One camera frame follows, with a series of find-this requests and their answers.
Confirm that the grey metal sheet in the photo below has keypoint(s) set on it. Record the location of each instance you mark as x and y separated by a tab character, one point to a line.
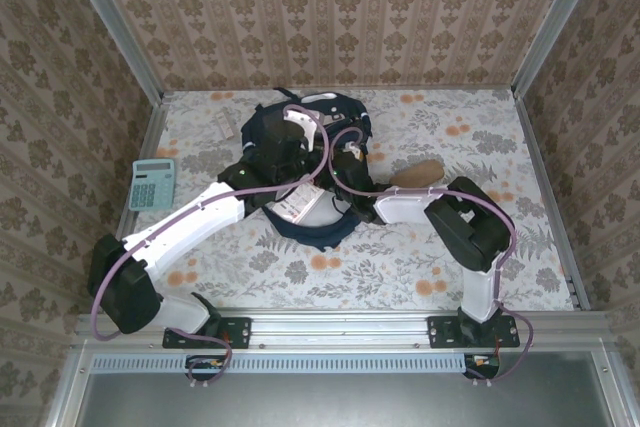
350	402

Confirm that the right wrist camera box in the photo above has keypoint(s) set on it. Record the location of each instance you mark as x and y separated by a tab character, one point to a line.
354	150

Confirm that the aluminium frame rail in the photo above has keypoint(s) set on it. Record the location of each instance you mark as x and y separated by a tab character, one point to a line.
340	329

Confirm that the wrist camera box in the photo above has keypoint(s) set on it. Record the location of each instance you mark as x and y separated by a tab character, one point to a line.
354	150
302	122

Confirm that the white red stationery package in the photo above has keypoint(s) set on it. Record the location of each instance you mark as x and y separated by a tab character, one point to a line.
300	202

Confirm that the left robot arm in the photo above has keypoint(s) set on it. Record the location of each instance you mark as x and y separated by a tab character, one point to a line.
200	217

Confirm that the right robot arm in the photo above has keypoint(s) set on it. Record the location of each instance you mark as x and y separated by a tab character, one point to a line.
400	204

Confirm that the small white eraser box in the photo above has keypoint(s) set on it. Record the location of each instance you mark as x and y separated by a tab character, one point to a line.
226	124

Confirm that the aluminium frame post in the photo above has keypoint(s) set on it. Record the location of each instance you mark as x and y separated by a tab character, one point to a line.
557	22
112	22

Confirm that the tan pencil pouch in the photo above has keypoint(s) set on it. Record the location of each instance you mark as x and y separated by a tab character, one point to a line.
420	174

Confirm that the navy blue backpack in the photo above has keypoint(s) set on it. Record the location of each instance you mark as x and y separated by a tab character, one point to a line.
310	239

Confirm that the teal calculator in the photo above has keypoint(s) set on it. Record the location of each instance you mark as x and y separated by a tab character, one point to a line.
152	187

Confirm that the floral tablecloth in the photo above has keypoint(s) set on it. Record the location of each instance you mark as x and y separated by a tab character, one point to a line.
350	282

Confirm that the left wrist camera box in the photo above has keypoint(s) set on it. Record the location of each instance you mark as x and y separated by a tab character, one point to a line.
302	122

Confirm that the aluminium side rail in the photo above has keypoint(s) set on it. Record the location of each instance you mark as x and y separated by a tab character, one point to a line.
145	147
545	187

